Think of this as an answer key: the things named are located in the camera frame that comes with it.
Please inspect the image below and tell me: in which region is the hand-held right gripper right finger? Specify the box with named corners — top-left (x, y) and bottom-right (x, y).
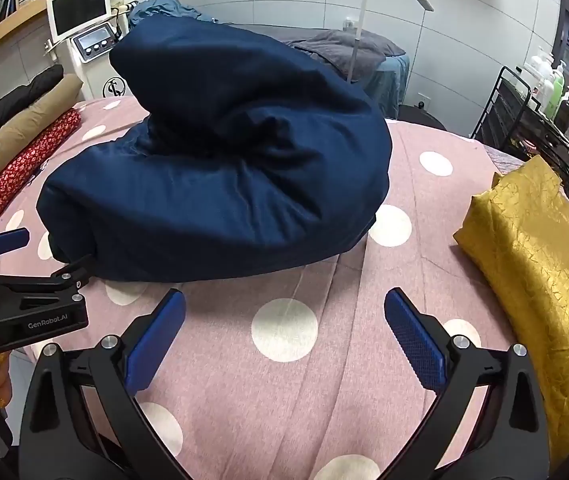
top-left (381, 287), bottom-right (551, 480)

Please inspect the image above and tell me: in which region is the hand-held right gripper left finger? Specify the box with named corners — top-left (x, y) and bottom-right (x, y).
top-left (17, 288), bottom-right (190, 480)

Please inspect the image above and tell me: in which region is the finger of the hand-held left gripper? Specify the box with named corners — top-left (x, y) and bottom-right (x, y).
top-left (49, 254), bottom-right (96, 292)
top-left (0, 226), bottom-right (32, 274)

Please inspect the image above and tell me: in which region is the navy blue padded jacket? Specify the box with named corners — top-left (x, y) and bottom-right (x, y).
top-left (36, 16), bottom-right (395, 283)

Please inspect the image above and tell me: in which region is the red floral cloth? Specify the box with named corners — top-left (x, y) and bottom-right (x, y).
top-left (0, 109), bottom-right (82, 236)

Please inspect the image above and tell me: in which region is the pink polka-dot blanket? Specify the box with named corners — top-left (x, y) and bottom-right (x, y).
top-left (0, 95), bottom-right (532, 480)

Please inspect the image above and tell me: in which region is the tan folded cloth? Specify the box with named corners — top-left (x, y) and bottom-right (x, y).
top-left (0, 74), bottom-right (84, 161)

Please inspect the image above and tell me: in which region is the yellow patterned cloth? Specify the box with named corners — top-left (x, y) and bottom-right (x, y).
top-left (453, 155), bottom-right (569, 471)

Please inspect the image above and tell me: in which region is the black puffer jacket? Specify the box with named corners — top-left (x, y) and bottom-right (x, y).
top-left (0, 64), bottom-right (65, 138)

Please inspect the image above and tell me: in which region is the black round stool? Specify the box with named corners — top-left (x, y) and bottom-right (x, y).
top-left (397, 105), bottom-right (447, 132)

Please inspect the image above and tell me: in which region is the white machine with screen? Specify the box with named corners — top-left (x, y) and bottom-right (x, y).
top-left (44, 0), bottom-right (130, 103)

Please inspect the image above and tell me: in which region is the teal bed cover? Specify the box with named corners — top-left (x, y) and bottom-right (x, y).
top-left (349, 54), bottom-right (411, 121)

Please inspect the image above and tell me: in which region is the blue-grey crumpled cloth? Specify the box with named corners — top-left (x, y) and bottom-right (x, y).
top-left (127, 0), bottom-right (219, 28)

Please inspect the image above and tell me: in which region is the green bottle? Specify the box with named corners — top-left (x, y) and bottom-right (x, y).
top-left (544, 62), bottom-right (568, 117)

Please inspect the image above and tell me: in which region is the grey blanket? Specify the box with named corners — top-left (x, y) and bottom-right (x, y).
top-left (229, 22), bottom-right (407, 78)

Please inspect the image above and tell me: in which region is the white gooseneck floor lamp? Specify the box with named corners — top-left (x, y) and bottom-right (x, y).
top-left (347, 0), bottom-right (435, 83)

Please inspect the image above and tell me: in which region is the wooden wall shelf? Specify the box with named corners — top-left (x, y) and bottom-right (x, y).
top-left (0, 0), bottom-right (138, 77)

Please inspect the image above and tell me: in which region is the black wire cart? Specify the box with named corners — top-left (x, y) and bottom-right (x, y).
top-left (470, 65), bottom-right (569, 211)

